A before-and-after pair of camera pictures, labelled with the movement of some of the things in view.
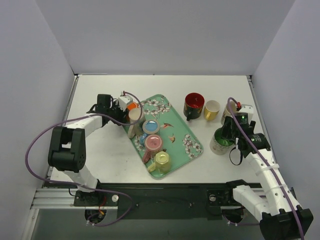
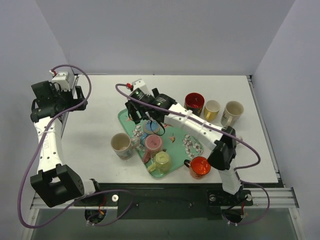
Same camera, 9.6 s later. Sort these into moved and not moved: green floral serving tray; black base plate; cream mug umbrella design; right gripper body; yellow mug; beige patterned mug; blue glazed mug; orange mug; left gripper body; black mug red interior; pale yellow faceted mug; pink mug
Moved: right gripper body; orange mug; left gripper body; beige patterned mug
Not moved: pale yellow faceted mug; black mug red interior; yellow mug; cream mug umbrella design; pink mug; green floral serving tray; black base plate; blue glazed mug
